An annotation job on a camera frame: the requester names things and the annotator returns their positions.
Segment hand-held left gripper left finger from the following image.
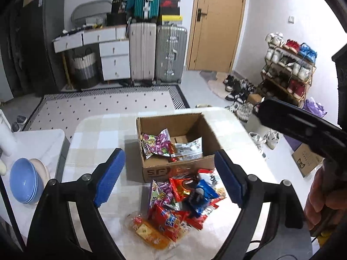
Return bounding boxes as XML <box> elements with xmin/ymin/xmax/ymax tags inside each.
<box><xmin>26</xmin><ymin>148</ymin><xmax>126</xmax><ymax>260</ymax></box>

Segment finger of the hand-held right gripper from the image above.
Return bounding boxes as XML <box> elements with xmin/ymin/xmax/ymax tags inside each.
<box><xmin>253</xmin><ymin>99</ymin><xmax>343</xmax><ymax>159</ymax></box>

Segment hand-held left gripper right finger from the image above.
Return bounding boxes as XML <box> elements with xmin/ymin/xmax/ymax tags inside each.
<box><xmin>214</xmin><ymin>149</ymin><xmax>304</xmax><ymax>260</ymax></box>

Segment cardboard box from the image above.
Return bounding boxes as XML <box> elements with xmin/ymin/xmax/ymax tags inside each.
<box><xmin>136</xmin><ymin>112</ymin><xmax>224</xmax><ymax>184</ymax></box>

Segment person's right forearm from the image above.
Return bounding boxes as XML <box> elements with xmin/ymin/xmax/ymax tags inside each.
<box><xmin>316</xmin><ymin>231</ymin><xmax>330</xmax><ymax>247</ymax></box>

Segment person's right hand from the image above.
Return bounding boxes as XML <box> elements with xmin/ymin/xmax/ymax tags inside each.
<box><xmin>304</xmin><ymin>166</ymin><xmax>347</xmax><ymax>232</ymax></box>

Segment white sneaker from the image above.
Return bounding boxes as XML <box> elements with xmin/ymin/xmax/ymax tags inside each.
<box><xmin>264</xmin><ymin>130</ymin><xmax>280</xmax><ymax>150</ymax></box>
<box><xmin>248</xmin><ymin>131</ymin><xmax>267</xmax><ymax>158</ymax></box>

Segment blue cookie packet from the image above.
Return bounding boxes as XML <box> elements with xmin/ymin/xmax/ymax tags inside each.
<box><xmin>184</xmin><ymin>179</ymin><xmax>220</xmax><ymax>217</ymax></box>

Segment wooden shoe rack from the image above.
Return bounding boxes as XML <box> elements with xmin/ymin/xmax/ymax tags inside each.
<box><xmin>260</xmin><ymin>32</ymin><xmax>317</xmax><ymax>107</ymax></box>

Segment printed cardboard carton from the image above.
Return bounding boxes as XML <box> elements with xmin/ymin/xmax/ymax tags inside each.
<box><xmin>291</xmin><ymin>142</ymin><xmax>324</xmax><ymax>178</ymax></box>

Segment small red snack packet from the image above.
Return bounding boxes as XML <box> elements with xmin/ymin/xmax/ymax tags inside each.
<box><xmin>187</xmin><ymin>198</ymin><xmax>221</xmax><ymax>229</ymax></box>

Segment small brown box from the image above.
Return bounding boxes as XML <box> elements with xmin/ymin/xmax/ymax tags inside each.
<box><xmin>247</xmin><ymin>93</ymin><xmax>263</xmax><ymax>106</ymax></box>

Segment white clear snack packet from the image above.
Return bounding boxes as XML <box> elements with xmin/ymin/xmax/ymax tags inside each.
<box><xmin>173</xmin><ymin>137</ymin><xmax>204</xmax><ymax>161</ymax></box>

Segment group of assorted sneakers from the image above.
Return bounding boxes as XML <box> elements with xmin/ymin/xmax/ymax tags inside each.
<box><xmin>264</xmin><ymin>32</ymin><xmax>318</xmax><ymax>99</ymax></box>

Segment thin red snack packet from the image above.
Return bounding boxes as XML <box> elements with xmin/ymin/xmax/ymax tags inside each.
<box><xmin>168</xmin><ymin>142</ymin><xmax>178</xmax><ymax>163</ymax></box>

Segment pile of dark shoes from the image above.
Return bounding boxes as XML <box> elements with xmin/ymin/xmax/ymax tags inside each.
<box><xmin>222</xmin><ymin>74</ymin><xmax>265</xmax><ymax>122</ymax></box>

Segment orange cracker packet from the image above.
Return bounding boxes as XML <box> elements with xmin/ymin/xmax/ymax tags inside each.
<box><xmin>127</xmin><ymin>214</ymin><xmax>174</xmax><ymax>251</ymax></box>

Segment beige plate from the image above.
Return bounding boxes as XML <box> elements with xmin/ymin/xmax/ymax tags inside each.
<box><xmin>29</xmin><ymin>158</ymin><xmax>51</xmax><ymax>185</ymax></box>

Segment dotted rug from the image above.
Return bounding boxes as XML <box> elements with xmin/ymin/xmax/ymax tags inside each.
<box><xmin>23</xmin><ymin>85</ymin><xmax>191</xmax><ymax>132</ymax></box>

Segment blue bowl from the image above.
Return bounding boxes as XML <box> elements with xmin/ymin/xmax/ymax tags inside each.
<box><xmin>16</xmin><ymin>173</ymin><xmax>45</xmax><ymax>205</ymax></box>

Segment white side table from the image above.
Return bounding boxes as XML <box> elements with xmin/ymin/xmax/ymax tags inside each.
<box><xmin>0</xmin><ymin>128</ymin><xmax>71</xmax><ymax>250</ymax></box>

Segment stacked blue bowls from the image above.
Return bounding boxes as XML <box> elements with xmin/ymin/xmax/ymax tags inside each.
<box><xmin>9</xmin><ymin>158</ymin><xmax>45</xmax><ymax>202</ymax></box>

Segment beige door mat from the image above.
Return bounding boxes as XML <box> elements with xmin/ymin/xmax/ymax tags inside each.
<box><xmin>207</xmin><ymin>72</ymin><xmax>234</xmax><ymax>99</ymax></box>

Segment white bottle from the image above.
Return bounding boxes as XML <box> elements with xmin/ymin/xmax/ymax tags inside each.
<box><xmin>0</xmin><ymin>110</ymin><xmax>17</xmax><ymax>157</ymax></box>

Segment woven laundry basket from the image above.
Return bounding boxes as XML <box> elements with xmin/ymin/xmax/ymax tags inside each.
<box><xmin>66</xmin><ymin>47</ymin><xmax>98</xmax><ymax>88</ymax></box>

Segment white drawer desk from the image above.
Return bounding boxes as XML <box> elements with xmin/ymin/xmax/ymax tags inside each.
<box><xmin>53</xmin><ymin>24</ymin><xmax>131</xmax><ymax>82</ymax></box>

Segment wooden door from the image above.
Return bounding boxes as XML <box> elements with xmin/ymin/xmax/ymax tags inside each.
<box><xmin>187</xmin><ymin>0</ymin><xmax>248</xmax><ymax>73</ymax></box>

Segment beige suitcase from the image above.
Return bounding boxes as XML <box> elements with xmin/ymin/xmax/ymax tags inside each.
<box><xmin>129</xmin><ymin>22</ymin><xmax>158</xmax><ymax>86</ymax></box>

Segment silver suitcase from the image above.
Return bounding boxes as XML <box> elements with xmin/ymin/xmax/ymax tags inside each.
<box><xmin>155</xmin><ymin>24</ymin><xmax>188</xmax><ymax>84</ymax></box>

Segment dark wardrobe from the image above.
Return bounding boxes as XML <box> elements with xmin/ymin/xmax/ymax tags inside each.
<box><xmin>0</xmin><ymin>0</ymin><xmax>65</xmax><ymax>98</ymax></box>

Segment yellow and black shoebox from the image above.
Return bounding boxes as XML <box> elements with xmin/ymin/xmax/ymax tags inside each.
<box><xmin>157</xmin><ymin>15</ymin><xmax>183</xmax><ymax>26</ymax></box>

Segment gray plastic tub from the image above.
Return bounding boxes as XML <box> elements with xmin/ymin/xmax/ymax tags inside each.
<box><xmin>71</xmin><ymin>0</ymin><xmax>113</xmax><ymax>26</ymax></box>

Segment black bag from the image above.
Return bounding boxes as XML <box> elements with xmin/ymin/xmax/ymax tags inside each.
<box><xmin>106</xmin><ymin>0</ymin><xmax>128</xmax><ymax>25</ymax></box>

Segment black cable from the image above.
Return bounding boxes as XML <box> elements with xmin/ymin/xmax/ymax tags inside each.
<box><xmin>245</xmin><ymin>238</ymin><xmax>301</xmax><ymax>259</ymax></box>

